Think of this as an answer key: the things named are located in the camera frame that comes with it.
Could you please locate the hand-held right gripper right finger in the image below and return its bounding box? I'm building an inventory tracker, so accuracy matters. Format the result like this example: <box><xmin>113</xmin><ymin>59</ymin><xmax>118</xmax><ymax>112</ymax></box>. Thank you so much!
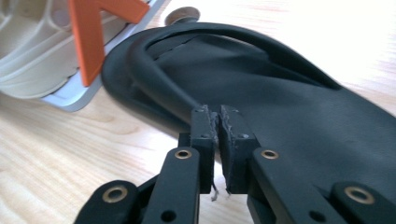
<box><xmin>219</xmin><ymin>105</ymin><xmax>262</xmax><ymax>195</ymax></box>

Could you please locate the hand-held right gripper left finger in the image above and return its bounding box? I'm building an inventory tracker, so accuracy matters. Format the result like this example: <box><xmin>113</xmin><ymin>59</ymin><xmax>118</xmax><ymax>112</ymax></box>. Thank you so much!
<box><xmin>178</xmin><ymin>105</ymin><xmax>218</xmax><ymax>194</ymax></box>

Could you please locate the black sandal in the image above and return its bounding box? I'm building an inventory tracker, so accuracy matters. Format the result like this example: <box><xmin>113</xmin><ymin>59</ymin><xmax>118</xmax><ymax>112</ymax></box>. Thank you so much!
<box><xmin>101</xmin><ymin>21</ymin><xmax>396</xmax><ymax>202</ymax></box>

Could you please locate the white and orange shoe rack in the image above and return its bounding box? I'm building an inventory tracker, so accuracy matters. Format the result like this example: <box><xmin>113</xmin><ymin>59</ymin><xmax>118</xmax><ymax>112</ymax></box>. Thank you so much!
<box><xmin>0</xmin><ymin>0</ymin><xmax>171</xmax><ymax>113</ymax></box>

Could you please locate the white clog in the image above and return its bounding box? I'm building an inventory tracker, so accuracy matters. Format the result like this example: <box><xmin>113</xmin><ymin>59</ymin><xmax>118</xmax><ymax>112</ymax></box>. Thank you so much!
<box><xmin>0</xmin><ymin>0</ymin><xmax>125</xmax><ymax>100</ymax></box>

